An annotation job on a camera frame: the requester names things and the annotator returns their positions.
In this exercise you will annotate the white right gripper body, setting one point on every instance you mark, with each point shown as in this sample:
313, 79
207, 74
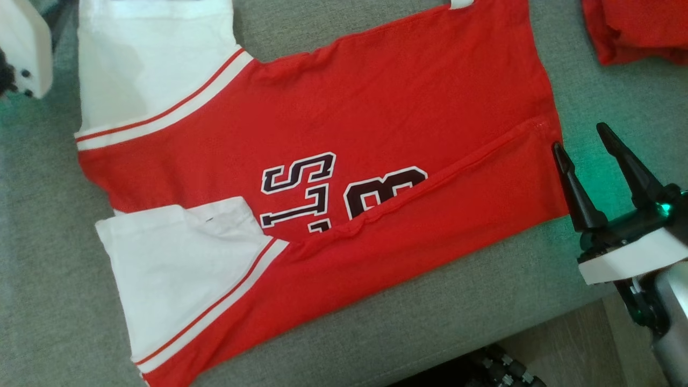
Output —
634, 258

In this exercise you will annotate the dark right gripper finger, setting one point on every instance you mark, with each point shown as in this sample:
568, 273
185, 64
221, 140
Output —
631, 172
580, 199

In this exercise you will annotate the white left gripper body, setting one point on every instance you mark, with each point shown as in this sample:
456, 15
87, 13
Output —
27, 48

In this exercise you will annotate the red garment with white bands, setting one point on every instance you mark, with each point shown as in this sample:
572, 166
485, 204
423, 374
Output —
634, 27

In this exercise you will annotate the red lettered jersey white sleeves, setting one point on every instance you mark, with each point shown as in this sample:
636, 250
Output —
376, 107

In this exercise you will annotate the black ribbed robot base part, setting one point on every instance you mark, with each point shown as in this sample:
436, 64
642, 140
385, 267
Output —
484, 371

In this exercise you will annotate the white grey right arm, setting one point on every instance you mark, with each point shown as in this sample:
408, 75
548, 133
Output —
674, 322

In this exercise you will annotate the large grey sofa seat cushion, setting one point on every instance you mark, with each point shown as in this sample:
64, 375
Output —
54, 269

